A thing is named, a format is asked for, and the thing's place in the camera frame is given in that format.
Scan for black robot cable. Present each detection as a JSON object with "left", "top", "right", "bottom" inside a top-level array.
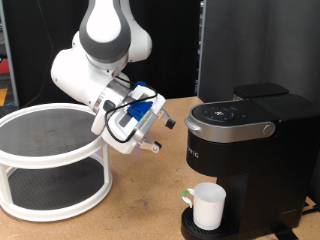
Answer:
[{"left": 19, "top": 0, "right": 159, "bottom": 144}]

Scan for grey metal shelf post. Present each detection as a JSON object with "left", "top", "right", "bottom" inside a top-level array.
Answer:
[{"left": 0, "top": 0, "right": 19, "bottom": 106}]

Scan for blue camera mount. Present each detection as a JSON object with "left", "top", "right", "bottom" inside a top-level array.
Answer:
[{"left": 127, "top": 80, "right": 154, "bottom": 123}]

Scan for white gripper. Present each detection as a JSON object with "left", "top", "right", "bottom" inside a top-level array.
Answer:
[{"left": 90, "top": 84, "right": 177, "bottom": 155}]

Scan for black Keurig coffee machine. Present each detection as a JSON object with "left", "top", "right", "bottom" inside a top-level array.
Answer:
[{"left": 180, "top": 83, "right": 320, "bottom": 240}]

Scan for dark grey partition panel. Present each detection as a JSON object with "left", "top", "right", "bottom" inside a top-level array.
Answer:
[{"left": 196, "top": 0, "right": 320, "bottom": 108}]

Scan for black backdrop curtain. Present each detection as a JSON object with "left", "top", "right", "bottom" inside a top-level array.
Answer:
[{"left": 3, "top": 0, "right": 201, "bottom": 108}]

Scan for white mug green-marked handle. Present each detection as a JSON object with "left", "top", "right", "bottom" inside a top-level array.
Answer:
[{"left": 181, "top": 181, "right": 227, "bottom": 231}]

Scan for white two-tier turntable shelf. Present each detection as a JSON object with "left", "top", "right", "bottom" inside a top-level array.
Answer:
[{"left": 0, "top": 102, "right": 114, "bottom": 223}]

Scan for black power cord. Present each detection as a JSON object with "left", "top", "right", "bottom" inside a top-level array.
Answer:
[{"left": 301, "top": 199, "right": 320, "bottom": 217}]

